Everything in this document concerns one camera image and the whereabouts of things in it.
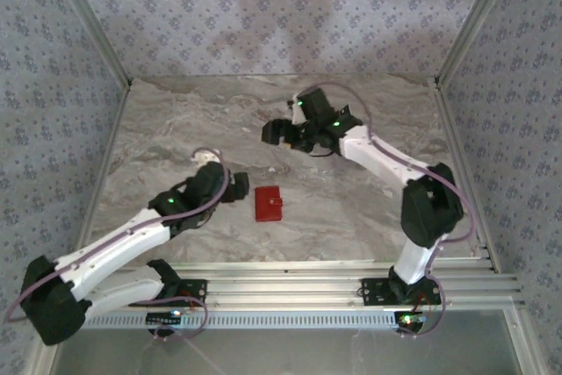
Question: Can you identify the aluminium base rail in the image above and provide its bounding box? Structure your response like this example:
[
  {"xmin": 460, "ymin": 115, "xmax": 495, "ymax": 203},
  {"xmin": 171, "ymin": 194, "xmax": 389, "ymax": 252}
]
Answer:
[{"xmin": 47, "ymin": 260, "xmax": 526, "ymax": 311}]

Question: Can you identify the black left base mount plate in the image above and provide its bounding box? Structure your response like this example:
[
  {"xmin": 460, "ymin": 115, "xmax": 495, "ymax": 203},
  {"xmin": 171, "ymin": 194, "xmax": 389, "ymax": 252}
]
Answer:
[{"xmin": 175, "ymin": 278, "xmax": 208, "ymax": 308}]

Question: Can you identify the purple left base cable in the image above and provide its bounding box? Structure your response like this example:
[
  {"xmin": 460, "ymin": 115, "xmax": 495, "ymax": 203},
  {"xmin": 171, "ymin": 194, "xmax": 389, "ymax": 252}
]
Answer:
[{"xmin": 148, "ymin": 294, "xmax": 210, "ymax": 343}]

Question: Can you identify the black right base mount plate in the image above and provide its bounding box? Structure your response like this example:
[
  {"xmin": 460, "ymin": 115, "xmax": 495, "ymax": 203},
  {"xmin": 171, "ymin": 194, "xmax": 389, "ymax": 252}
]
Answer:
[{"xmin": 360, "ymin": 277, "xmax": 443, "ymax": 306}]

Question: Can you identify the red card holder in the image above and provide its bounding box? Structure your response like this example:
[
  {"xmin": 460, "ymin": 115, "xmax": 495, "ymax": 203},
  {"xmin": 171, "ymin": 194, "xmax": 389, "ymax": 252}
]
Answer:
[{"xmin": 254, "ymin": 185, "xmax": 285, "ymax": 222}]

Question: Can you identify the black left circuit board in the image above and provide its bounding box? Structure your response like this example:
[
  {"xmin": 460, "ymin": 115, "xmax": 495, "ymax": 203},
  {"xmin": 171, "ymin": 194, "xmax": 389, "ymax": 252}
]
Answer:
[{"xmin": 147, "ymin": 311, "xmax": 184, "ymax": 327}]

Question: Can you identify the black circuit board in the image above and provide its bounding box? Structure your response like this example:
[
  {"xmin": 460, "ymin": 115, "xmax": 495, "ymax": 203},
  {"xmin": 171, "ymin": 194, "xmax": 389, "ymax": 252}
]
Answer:
[
  {"xmin": 394, "ymin": 311, "xmax": 428, "ymax": 333},
  {"xmin": 147, "ymin": 311, "xmax": 184, "ymax": 327}
]

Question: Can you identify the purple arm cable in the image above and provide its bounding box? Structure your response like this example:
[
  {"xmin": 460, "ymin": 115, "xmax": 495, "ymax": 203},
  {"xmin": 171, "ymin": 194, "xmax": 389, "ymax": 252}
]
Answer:
[
  {"xmin": 4, "ymin": 147, "xmax": 232, "ymax": 324},
  {"xmin": 300, "ymin": 81, "xmax": 479, "ymax": 279}
]

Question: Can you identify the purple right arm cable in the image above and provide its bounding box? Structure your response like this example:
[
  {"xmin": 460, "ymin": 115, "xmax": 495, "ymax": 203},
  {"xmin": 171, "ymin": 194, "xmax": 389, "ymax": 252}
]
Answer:
[{"xmin": 300, "ymin": 81, "xmax": 479, "ymax": 279}]

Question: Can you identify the grey slotted cable duct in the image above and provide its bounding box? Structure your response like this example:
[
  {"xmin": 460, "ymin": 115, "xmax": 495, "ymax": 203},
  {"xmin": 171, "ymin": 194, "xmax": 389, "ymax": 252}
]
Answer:
[{"xmin": 87, "ymin": 309, "xmax": 407, "ymax": 330}]

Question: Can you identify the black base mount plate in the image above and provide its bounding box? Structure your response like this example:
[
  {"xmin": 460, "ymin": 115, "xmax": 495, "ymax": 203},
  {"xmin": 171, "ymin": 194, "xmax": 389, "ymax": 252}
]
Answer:
[
  {"xmin": 175, "ymin": 278, "xmax": 208, "ymax": 308},
  {"xmin": 360, "ymin": 277, "xmax": 443, "ymax": 306}
]

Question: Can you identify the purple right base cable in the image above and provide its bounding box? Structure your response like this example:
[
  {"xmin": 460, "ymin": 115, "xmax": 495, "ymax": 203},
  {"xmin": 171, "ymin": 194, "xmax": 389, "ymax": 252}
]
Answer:
[{"xmin": 399, "ymin": 273, "xmax": 448, "ymax": 340}]

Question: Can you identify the aluminium frame post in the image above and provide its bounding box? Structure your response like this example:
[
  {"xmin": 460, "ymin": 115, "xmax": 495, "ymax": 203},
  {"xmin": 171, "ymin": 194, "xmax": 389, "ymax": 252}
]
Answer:
[
  {"xmin": 434, "ymin": 0, "xmax": 526, "ymax": 86},
  {"xmin": 43, "ymin": 0, "xmax": 133, "ymax": 86}
]

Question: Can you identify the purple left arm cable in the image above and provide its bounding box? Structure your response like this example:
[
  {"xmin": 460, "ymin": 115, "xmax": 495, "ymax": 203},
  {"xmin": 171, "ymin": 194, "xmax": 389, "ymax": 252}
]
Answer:
[{"xmin": 4, "ymin": 147, "xmax": 232, "ymax": 324}]

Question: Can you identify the aluminium table side rail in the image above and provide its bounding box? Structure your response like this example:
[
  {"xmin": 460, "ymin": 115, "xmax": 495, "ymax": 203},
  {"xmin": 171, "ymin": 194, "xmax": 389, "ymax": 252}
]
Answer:
[
  {"xmin": 432, "ymin": 80, "xmax": 501, "ymax": 273},
  {"xmin": 69, "ymin": 83, "xmax": 133, "ymax": 266}
]

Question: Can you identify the black right circuit board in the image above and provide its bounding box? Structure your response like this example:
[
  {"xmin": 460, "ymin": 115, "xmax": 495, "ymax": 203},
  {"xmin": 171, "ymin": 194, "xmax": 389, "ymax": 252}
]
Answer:
[{"xmin": 394, "ymin": 311, "xmax": 428, "ymax": 333}]

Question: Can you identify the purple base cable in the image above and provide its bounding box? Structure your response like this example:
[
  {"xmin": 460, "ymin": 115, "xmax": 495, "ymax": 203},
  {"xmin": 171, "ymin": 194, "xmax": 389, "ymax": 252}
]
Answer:
[
  {"xmin": 399, "ymin": 273, "xmax": 448, "ymax": 340},
  {"xmin": 148, "ymin": 294, "xmax": 210, "ymax": 343}
]

